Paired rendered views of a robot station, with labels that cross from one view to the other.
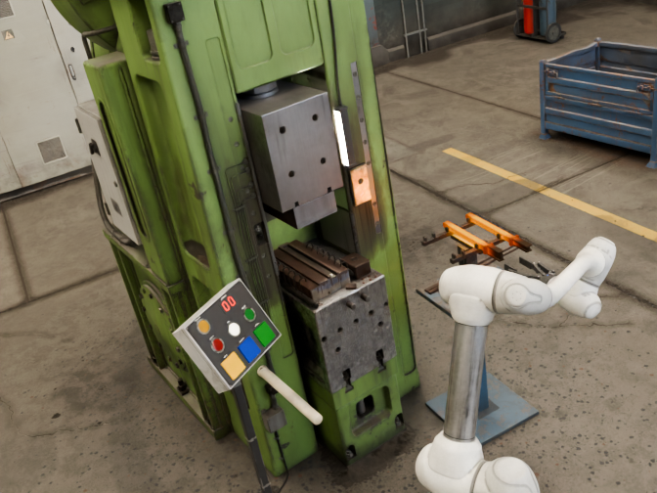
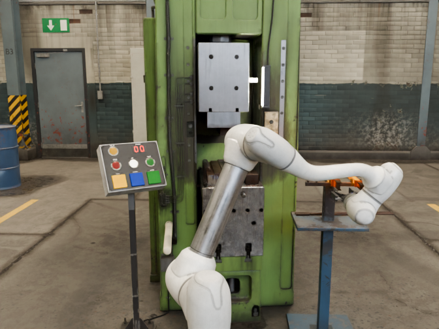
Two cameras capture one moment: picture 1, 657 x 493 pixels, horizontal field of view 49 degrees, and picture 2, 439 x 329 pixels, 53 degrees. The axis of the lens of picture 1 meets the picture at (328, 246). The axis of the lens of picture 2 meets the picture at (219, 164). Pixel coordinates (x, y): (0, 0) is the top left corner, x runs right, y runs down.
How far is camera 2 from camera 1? 147 cm
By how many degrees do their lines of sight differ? 29
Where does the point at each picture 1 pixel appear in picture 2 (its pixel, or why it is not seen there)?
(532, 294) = (263, 136)
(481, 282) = (242, 129)
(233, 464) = (146, 295)
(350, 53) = (283, 33)
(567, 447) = not seen: outside the picture
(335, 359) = not seen: hidden behind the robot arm
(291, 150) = (214, 72)
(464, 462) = (188, 266)
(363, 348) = (235, 235)
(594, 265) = (371, 175)
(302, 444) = not seen: hidden behind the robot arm
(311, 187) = (223, 102)
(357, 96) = (282, 63)
